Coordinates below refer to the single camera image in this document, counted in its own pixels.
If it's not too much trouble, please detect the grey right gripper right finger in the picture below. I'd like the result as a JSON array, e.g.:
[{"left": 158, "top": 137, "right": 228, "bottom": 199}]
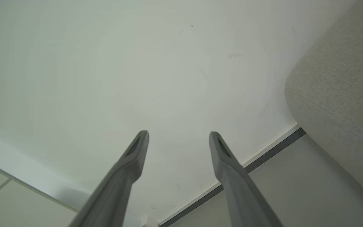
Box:
[{"left": 209, "top": 131, "right": 283, "bottom": 227}]

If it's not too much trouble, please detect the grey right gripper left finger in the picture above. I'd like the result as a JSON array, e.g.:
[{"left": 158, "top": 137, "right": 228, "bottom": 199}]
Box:
[{"left": 69, "top": 130, "right": 150, "bottom": 227}]

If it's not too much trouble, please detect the grey fabric sofa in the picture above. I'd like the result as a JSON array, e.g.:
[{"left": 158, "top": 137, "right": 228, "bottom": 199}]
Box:
[{"left": 284, "top": 0, "right": 363, "bottom": 207}]

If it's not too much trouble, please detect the white wall socket box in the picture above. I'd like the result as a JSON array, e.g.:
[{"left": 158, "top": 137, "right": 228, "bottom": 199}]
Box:
[{"left": 141, "top": 217, "right": 159, "bottom": 227}]

